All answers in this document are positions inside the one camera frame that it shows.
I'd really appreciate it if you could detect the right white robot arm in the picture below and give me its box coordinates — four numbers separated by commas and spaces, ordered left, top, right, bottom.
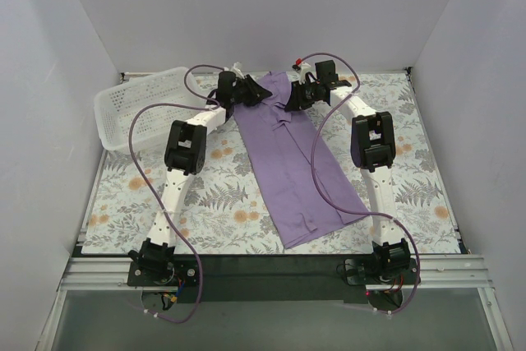
285, 58, 411, 293

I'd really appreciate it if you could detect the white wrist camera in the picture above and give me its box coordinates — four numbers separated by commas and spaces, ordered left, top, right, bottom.
293, 59, 313, 83
229, 62, 244, 79

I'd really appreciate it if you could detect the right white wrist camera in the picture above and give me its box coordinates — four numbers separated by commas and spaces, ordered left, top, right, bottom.
293, 59, 313, 83

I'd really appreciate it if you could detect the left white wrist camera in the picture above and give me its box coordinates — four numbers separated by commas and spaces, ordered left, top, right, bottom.
229, 62, 244, 79

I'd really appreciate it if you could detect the purple t-shirt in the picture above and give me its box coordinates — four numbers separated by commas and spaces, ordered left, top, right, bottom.
234, 72, 367, 248

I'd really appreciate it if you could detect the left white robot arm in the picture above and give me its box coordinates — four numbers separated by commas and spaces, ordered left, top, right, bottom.
129, 62, 270, 285

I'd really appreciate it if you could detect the white plastic basket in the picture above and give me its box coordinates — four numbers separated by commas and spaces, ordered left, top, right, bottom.
94, 67, 206, 155

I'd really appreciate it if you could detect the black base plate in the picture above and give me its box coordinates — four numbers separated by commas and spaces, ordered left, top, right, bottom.
127, 255, 417, 303

